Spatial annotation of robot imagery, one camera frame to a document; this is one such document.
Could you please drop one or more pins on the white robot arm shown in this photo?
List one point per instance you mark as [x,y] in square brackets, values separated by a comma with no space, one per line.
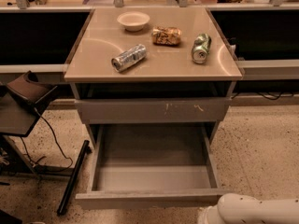
[242,209]

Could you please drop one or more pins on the green soda can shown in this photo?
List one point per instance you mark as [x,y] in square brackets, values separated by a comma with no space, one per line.
[201,48]

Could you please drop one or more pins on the crushed brown soda can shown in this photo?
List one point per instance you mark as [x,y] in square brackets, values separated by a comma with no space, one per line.
[169,36]

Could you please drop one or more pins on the dark side table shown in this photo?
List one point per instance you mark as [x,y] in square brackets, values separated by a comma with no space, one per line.
[14,121]

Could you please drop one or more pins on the grey drawer cabinet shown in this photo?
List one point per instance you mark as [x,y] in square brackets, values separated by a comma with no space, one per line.
[166,72]

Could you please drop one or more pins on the white paper bowl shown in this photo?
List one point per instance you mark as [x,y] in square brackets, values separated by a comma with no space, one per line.
[133,21]

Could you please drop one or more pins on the black floor bar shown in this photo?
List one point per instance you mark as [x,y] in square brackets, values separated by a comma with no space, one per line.
[72,180]

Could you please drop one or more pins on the grey drawer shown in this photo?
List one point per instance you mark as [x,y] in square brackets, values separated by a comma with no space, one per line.
[146,165]
[169,110]

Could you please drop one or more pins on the brown box on side table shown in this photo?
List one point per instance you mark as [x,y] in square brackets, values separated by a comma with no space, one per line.
[32,95]

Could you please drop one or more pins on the grey top drawer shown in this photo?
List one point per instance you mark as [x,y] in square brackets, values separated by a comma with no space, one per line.
[169,110]

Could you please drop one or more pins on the silver soda can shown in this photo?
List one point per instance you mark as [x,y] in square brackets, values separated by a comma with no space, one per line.
[129,58]

